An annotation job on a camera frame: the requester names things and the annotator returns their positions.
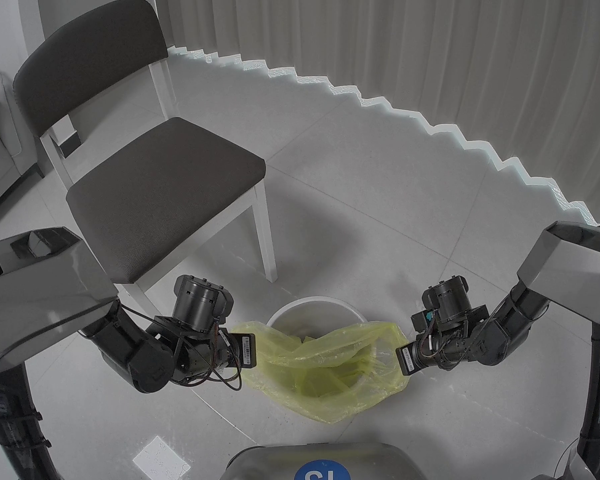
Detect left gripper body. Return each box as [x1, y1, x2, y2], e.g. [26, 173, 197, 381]
[177, 332, 258, 386]

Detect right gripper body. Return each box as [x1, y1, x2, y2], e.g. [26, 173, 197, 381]
[396, 337, 459, 377]

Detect yellow plastic bag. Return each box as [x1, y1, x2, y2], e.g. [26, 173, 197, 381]
[228, 319, 412, 425]

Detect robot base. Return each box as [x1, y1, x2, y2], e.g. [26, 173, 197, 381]
[225, 443, 429, 480]

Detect white trash bin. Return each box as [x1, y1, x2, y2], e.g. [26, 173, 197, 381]
[266, 295, 367, 341]

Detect white chair grey cushions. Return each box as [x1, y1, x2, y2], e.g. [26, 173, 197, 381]
[12, 0, 279, 316]

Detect pale grey sofa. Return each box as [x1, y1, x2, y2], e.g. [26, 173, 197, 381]
[0, 65, 46, 209]

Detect white curtain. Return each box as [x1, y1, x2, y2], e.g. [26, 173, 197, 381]
[150, 0, 600, 241]

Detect black cable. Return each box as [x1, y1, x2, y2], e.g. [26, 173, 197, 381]
[0, 304, 244, 394]

